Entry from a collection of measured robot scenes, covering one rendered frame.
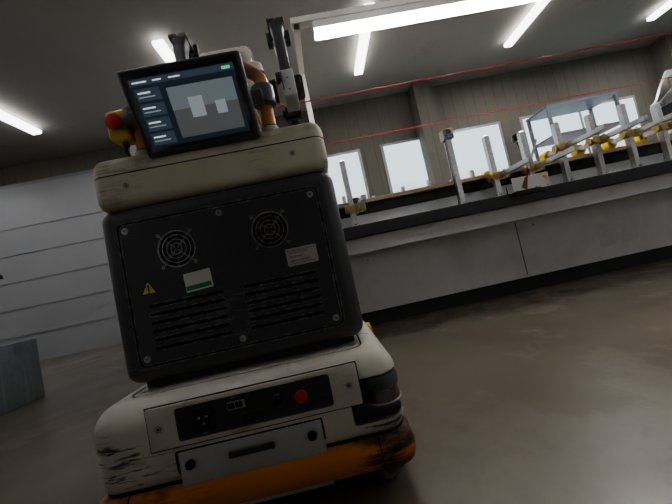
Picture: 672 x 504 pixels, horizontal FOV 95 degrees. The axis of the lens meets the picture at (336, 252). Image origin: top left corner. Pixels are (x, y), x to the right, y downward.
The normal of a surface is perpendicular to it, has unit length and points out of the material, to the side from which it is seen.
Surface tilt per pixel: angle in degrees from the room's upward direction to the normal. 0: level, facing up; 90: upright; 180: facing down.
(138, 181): 90
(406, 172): 90
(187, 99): 115
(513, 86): 90
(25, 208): 90
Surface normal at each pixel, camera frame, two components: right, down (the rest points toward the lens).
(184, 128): 0.12, 0.36
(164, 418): 0.04, -0.06
